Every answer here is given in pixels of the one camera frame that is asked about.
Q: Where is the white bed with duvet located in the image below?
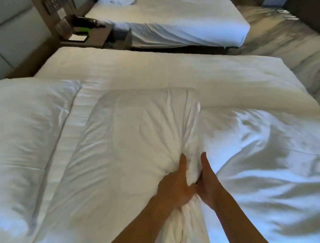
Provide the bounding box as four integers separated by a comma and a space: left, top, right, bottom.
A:
0, 47, 320, 243

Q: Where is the person's right hand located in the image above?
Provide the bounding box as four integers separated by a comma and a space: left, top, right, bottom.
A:
195, 152, 224, 210

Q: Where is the person's left forearm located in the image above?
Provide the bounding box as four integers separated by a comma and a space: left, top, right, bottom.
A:
110, 193, 181, 243

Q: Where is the white crumpled linen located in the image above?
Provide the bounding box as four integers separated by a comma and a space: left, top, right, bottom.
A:
99, 0, 137, 6

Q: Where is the black telephone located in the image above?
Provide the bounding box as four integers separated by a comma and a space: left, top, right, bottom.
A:
71, 15, 107, 34

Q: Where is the white bed with fitted sheet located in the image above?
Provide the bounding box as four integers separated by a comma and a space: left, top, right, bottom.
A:
85, 0, 251, 49

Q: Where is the wall switch panel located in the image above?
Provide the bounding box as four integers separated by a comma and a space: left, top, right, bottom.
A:
41, 0, 75, 18

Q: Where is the white notepad in black tray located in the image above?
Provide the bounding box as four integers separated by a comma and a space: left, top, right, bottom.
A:
67, 33, 90, 43

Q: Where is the white plump pillow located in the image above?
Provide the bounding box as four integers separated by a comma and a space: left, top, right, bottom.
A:
0, 78, 82, 243

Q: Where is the person's left hand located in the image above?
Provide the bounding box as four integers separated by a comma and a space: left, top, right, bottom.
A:
155, 153, 197, 209

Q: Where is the wooden nightstand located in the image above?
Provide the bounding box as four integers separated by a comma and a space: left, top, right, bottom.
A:
59, 24, 133, 50

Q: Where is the padded white headboard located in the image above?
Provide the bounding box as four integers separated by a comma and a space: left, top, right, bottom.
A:
0, 0, 54, 80

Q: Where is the person's right forearm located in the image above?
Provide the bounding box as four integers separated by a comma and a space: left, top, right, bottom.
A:
212, 188, 269, 243

